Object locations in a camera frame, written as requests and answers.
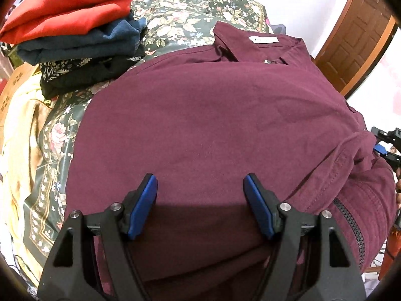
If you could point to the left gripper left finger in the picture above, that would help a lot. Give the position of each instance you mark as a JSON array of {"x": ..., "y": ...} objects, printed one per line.
[{"x": 71, "y": 270}]

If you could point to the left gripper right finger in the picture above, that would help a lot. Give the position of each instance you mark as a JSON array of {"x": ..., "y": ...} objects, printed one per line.
[{"x": 310, "y": 257}]

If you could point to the maroon button-up shirt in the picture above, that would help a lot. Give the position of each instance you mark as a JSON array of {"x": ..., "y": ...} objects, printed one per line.
[{"x": 202, "y": 118}]

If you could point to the person's right hand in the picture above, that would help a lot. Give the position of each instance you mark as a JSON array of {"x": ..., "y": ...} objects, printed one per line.
[{"x": 398, "y": 188}]

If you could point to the brown wooden door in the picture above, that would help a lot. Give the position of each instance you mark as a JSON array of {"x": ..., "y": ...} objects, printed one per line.
[{"x": 356, "y": 44}]

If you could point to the yellow blanket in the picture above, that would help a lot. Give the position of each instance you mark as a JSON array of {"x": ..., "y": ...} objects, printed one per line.
[{"x": 20, "y": 157}]

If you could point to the purple grey backpack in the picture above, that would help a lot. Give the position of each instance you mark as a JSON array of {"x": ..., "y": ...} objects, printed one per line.
[{"x": 278, "y": 29}]

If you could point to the black floral folded garment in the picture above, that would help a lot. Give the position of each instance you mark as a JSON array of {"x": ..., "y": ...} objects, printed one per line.
[{"x": 65, "y": 76}]

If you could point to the wooden side table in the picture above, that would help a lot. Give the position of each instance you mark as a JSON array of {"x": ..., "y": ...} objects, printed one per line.
[{"x": 17, "y": 78}]

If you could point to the dark blue folded garment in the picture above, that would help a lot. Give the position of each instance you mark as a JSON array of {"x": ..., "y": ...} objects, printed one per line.
[{"x": 119, "y": 37}]

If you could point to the floral green bedspread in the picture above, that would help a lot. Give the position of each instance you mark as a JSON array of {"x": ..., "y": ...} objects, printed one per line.
[{"x": 172, "y": 25}]

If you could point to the red folded garment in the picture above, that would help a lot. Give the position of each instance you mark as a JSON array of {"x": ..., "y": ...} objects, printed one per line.
[{"x": 33, "y": 19}]

